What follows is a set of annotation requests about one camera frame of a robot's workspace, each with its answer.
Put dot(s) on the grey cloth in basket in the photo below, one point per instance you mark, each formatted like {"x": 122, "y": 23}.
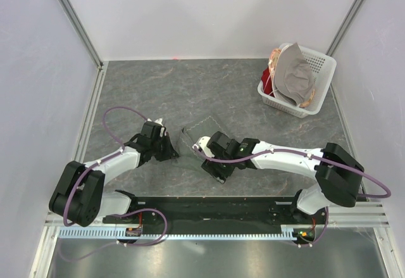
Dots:
{"x": 293, "y": 78}

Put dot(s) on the aluminium frame post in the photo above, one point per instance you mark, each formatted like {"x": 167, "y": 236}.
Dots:
{"x": 81, "y": 32}
{"x": 345, "y": 26}

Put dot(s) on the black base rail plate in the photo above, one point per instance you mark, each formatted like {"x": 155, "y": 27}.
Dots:
{"x": 272, "y": 210}

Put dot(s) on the slotted cable duct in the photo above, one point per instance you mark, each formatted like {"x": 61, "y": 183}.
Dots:
{"x": 126, "y": 233}

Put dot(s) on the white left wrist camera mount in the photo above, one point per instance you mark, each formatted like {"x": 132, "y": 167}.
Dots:
{"x": 156, "y": 128}

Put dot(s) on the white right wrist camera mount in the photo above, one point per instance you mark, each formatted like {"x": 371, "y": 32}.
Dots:
{"x": 202, "y": 146}

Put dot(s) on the right aluminium frame post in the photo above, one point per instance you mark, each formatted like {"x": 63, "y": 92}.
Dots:
{"x": 345, "y": 26}

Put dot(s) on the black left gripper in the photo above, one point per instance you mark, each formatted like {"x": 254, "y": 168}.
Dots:
{"x": 169, "y": 152}

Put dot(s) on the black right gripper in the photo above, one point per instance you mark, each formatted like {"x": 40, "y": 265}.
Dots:
{"x": 211, "y": 168}

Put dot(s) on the patterned pink cloth in basket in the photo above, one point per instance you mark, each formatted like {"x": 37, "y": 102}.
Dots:
{"x": 274, "y": 56}

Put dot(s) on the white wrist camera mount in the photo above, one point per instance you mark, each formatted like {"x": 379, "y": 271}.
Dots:
{"x": 202, "y": 146}
{"x": 156, "y": 128}

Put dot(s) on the grey-green cloth napkin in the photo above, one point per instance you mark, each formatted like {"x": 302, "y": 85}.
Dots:
{"x": 190, "y": 134}

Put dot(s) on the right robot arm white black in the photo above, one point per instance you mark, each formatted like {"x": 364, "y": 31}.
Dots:
{"x": 336, "y": 173}

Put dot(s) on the left aluminium frame post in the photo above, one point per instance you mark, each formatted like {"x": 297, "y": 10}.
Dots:
{"x": 81, "y": 32}

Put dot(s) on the red cloth in basket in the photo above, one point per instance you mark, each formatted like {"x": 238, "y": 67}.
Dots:
{"x": 267, "y": 83}

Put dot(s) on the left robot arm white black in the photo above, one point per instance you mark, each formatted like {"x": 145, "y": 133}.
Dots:
{"x": 79, "y": 195}

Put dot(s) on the white plastic basket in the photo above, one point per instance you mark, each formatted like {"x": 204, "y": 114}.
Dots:
{"x": 323, "y": 68}

